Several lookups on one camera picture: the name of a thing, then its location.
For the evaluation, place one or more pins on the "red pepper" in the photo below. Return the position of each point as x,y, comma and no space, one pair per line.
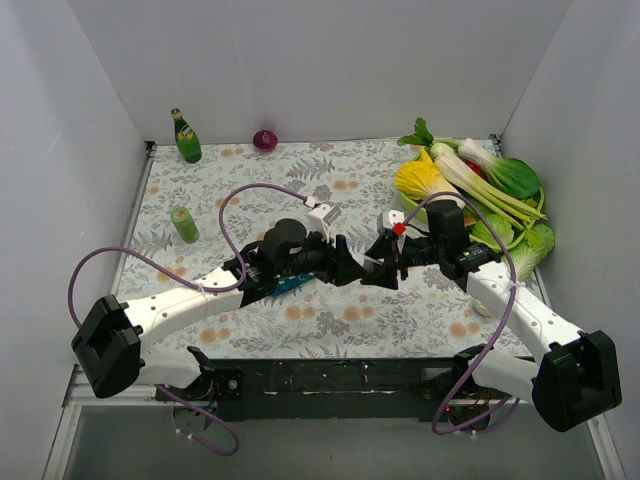
477,170

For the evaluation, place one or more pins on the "green lettuce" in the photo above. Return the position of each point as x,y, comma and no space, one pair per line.
535,235

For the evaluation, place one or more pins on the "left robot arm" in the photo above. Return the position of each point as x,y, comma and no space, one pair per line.
117,344

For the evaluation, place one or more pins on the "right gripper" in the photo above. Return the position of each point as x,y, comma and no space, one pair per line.
395,261

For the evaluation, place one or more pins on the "floral table mat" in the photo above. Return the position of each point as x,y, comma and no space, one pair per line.
235,194

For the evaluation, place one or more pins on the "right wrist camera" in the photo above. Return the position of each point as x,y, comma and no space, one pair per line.
388,219

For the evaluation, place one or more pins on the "bok choy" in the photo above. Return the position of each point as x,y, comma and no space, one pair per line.
509,175

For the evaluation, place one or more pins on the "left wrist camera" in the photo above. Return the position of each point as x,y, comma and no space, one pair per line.
321,217

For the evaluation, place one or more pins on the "yellow napa cabbage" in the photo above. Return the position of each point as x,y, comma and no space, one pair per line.
420,178

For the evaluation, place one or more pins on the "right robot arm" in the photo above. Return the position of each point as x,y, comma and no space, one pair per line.
572,376

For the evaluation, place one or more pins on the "parsley leaf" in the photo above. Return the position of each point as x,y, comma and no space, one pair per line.
421,135

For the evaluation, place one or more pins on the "green glass bottle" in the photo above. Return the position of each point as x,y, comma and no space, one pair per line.
186,139

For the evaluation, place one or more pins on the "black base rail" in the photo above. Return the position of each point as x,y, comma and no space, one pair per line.
265,389

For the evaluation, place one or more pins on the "purple onion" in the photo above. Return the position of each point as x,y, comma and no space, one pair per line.
265,140

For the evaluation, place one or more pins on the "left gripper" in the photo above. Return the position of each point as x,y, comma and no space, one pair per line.
338,259

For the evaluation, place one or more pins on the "green basket tray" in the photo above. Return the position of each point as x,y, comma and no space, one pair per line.
410,205

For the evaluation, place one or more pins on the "white pill bottle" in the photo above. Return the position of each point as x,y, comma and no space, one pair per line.
366,262

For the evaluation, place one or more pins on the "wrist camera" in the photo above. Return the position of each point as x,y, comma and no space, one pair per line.
388,219
321,217

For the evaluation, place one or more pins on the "green can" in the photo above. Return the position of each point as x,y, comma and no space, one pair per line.
184,224

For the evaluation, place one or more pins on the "teal pill organizer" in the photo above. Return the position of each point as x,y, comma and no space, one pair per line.
285,285

